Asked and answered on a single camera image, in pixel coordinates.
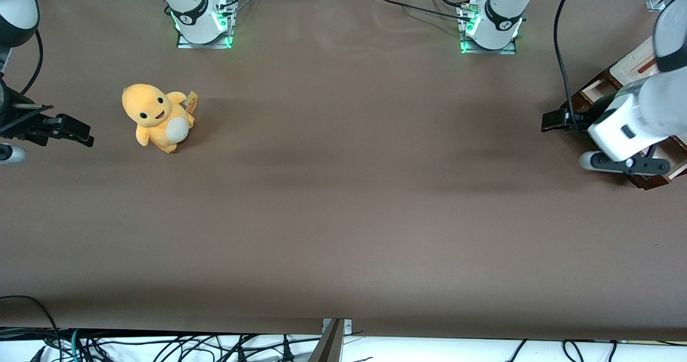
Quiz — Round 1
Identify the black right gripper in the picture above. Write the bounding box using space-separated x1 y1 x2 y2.
0 77 95 148

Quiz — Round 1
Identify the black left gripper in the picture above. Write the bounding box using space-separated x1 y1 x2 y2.
542 96 613 133

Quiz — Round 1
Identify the dark wooden drawer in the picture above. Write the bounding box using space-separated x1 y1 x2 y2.
560 75 687 191

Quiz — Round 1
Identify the orange plush toy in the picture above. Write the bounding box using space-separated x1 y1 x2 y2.
121 83 199 154

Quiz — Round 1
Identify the brown table cover sheet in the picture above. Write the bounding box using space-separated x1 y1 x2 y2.
0 0 687 341

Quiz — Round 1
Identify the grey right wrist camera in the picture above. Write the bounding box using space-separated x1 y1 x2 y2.
0 143 27 164

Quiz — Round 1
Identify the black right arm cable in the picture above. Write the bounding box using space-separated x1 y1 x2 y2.
19 29 45 97

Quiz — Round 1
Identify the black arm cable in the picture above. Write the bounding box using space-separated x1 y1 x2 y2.
553 0 594 132
19 29 45 97

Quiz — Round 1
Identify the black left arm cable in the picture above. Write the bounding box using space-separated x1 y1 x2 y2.
553 0 594 132

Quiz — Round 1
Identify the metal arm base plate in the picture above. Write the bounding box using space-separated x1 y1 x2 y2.
176 0 237 49
459 2 518 55

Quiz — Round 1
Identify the long black table cable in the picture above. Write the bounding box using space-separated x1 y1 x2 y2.
376 0 473 23

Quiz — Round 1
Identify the black looped floor cable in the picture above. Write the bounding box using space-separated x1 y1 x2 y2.
0 295 62 362

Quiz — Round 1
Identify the teal floor cable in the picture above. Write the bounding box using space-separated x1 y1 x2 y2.
69 329 86 362

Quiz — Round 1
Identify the small metal bracket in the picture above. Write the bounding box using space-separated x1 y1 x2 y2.
322 318 353 335

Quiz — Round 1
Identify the dark camera mount post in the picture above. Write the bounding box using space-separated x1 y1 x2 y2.
309 318 345 362

